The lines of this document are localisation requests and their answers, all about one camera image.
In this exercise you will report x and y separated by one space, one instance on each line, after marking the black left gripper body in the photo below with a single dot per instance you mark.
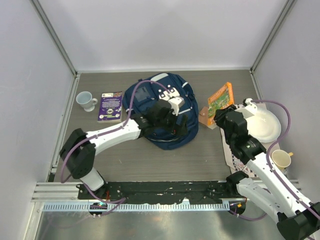
169 123

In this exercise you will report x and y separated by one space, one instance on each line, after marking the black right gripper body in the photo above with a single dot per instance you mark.
220 121

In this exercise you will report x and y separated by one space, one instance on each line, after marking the navy blue student backpack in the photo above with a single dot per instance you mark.
148 94

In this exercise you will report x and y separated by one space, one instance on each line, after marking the purple paperback book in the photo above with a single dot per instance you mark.
110 109

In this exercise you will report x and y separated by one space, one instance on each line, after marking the orange paperback book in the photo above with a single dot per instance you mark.
221 99

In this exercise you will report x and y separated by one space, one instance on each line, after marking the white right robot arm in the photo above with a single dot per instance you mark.
296 217

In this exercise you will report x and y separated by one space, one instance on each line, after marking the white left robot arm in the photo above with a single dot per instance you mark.
79 151

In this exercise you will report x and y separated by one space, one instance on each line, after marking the patterned white placemat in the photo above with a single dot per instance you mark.
232 162

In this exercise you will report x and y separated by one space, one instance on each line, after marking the white paper plate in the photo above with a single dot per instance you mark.
264 125

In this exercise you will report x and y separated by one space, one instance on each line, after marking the yellow cup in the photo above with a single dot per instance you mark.
282 159

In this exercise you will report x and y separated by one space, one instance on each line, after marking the tan leather wallet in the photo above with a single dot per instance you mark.
203 116

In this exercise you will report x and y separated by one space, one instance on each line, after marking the light blue cup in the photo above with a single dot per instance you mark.
86 101

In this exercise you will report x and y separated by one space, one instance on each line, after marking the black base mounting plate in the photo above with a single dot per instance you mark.
168 192

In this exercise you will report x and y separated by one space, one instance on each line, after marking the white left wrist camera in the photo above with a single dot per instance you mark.
176 102

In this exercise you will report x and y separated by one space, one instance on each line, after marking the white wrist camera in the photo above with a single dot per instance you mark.
249 108
176 102

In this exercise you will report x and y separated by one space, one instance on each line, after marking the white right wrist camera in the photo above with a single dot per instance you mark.
249 108

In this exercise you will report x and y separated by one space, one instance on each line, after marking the perforated metal rail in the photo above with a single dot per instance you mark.
184 206

